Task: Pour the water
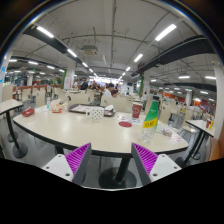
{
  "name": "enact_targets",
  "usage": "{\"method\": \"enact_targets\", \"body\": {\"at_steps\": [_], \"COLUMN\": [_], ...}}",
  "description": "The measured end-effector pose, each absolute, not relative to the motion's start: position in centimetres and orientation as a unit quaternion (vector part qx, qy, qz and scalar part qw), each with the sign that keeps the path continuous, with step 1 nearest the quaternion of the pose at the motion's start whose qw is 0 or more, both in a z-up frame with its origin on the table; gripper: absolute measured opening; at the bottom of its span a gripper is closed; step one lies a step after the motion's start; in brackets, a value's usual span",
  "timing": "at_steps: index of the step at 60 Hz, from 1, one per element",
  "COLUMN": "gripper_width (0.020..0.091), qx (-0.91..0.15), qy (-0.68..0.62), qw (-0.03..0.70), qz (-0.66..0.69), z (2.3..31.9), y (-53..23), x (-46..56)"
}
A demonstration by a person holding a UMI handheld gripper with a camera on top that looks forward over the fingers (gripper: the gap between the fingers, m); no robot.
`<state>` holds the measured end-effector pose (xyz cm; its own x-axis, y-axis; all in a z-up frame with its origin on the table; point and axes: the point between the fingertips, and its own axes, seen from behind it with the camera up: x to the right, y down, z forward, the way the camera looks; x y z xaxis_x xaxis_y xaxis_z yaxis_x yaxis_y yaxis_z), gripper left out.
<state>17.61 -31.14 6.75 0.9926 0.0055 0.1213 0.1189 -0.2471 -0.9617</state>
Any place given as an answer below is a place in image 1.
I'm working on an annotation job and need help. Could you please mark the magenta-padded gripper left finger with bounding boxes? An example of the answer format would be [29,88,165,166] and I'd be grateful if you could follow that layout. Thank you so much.
[41,142,93,186]

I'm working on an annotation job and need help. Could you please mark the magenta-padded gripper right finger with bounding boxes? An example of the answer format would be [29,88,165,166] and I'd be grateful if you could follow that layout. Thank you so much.
[130,142,183,187]

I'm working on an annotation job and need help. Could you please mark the green-labelled clear drink bottle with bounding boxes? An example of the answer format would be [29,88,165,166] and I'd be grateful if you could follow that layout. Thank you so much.
[139,95,161,144]

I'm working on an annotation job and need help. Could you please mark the white table with condiments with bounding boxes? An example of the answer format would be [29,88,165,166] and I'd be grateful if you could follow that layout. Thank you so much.
[174,119,216,168]

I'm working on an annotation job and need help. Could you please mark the flat round red coaster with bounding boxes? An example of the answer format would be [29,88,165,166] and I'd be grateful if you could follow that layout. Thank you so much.
[118,120,133,128]

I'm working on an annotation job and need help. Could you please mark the crumpled food wrapper bag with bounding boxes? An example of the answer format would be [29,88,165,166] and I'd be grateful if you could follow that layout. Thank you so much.
[48,99,69,114]

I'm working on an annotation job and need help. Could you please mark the dark food tray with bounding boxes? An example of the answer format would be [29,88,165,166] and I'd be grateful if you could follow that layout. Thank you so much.
[68,103,116,118]

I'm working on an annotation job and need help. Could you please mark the red paper cup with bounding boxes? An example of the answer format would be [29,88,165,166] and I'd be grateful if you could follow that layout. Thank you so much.
[131,101,144,120]

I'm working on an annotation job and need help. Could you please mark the small red packet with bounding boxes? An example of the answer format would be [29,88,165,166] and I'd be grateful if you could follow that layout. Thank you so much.
[21,107,36,118]

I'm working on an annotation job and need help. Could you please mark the printed paper flyer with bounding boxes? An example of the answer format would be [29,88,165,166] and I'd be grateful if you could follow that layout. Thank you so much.
[113,113,144,125]

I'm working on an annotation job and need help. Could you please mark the white polka-dot mug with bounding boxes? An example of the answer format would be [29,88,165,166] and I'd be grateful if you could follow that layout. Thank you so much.
[85,105,105,121]

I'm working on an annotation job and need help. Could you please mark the white side table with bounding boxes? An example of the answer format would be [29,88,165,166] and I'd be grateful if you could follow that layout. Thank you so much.
[0,98,29,159]

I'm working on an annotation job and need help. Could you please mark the person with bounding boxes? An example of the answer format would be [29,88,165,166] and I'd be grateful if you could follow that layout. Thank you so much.
[79,77,89,91]
[101,82,116,98]

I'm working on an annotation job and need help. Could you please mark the ceiling air conditioner unit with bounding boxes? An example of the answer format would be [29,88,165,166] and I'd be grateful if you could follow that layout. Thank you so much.
[80,44,99,57]

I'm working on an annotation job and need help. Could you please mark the ceiling lights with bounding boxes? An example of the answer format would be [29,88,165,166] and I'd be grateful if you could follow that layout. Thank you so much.
[8,23,218,104]

